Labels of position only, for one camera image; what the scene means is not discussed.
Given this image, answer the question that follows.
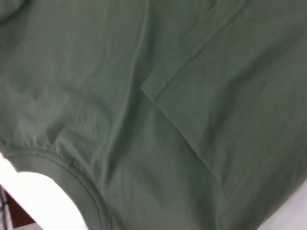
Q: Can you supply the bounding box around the dark green t-shirt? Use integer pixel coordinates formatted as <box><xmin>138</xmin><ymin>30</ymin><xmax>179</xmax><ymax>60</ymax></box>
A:
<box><xmin>0</xmin><ymin>0</ymin><xmax>307</xmax><ymax>230</ymax></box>

